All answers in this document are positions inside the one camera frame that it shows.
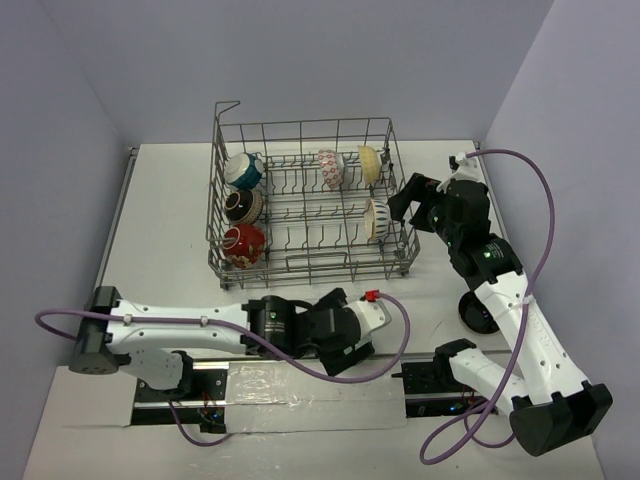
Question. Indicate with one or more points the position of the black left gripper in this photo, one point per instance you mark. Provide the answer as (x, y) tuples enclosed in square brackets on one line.
[(345, 358)]

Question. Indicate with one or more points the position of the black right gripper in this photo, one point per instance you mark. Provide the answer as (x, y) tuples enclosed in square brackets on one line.
[(421, 188)]

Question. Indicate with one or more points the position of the white bowl orange rim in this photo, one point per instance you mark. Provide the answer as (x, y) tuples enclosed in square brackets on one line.
[(376, 218)]

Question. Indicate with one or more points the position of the yellow dotted bowl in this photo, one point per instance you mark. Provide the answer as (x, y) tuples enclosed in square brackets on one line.
[(371, 164)]

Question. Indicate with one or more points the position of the blue inside red patterned bowl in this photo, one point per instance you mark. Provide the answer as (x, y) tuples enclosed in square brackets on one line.
[(332, 167)]

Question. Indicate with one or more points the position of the white ceramic bowl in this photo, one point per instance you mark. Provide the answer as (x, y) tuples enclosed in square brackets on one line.
[(243, 245)]

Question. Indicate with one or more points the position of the black ceramic bowl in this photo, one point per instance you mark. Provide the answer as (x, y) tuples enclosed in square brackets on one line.
[(475, 316)]

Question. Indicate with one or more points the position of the brown rimmed cream bowl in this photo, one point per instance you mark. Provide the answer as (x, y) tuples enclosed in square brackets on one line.
[(243, 206)]

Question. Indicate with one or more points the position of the dark teal white bowl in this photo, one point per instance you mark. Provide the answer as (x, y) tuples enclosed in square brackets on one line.
[(244, 171)]

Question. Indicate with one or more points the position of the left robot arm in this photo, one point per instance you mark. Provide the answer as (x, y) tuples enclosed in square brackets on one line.
[(151, 343)]

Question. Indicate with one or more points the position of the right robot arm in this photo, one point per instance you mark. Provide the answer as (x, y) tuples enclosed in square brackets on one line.
[(551, 402)]

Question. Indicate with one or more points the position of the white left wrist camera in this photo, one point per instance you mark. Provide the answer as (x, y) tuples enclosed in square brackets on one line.
[(371, 312)]

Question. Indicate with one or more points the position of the aluminium mounting rail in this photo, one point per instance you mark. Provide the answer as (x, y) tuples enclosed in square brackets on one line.
[(313, 362)]

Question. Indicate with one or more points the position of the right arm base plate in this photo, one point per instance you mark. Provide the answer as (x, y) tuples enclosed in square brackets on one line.
[(427, 395)]

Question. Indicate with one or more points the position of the grey wire dish rack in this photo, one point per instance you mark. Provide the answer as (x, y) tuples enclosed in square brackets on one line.
[(313, 234)]

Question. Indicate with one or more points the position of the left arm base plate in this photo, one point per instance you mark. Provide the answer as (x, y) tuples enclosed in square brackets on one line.
[(202, 406)]

